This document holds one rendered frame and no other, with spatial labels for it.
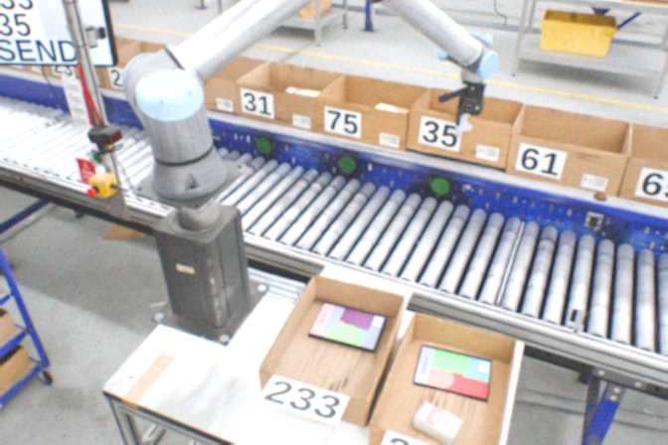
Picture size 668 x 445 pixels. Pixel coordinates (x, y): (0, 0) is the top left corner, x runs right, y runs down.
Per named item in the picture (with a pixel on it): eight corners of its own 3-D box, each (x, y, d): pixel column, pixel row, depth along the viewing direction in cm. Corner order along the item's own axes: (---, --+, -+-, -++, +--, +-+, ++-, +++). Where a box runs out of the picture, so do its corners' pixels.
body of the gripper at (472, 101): (477, 117, 202) (484, 84, 198) (454, 113, 205) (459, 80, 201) (481, 114, 209) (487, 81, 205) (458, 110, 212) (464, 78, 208)
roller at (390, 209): (342, 273, 191) (342, 261, 189) (395, 196, 231) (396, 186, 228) (355, 277, 189) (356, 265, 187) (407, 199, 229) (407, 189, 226)
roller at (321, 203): (275, 252, 201) (274, 241, 198) (337, 182, 240) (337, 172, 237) (287, 256, 199) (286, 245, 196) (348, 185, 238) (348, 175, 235)
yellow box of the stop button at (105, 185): (88, 197, 213) (83, 180, 209) (104, 186, 219) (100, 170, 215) (117, 206, 207) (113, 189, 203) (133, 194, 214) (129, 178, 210)
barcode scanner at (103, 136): (116, 159, 198) (106, 132, 193) (92, 157, 203) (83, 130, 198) (129, 151, 203) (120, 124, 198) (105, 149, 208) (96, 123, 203)
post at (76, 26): (106, 215, 227) (46, -11, 178) (115, 208, 231) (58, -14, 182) (129, 222, 223) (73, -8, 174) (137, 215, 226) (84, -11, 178)
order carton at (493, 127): (405, 147, 222) (409, 106, 214) (425, 123, 246) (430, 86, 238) (505, 168, 208) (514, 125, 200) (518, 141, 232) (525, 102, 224)
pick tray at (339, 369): (259, 396, 144) (256, 370, 138) (313, 298, 174) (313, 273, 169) (366, 429, 136) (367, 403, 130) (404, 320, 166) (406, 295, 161)
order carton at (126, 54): (105, 89, 280) (97, 57, 271) (145, 71, 302) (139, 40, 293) (167, 103, 266) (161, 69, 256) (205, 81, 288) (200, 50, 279)
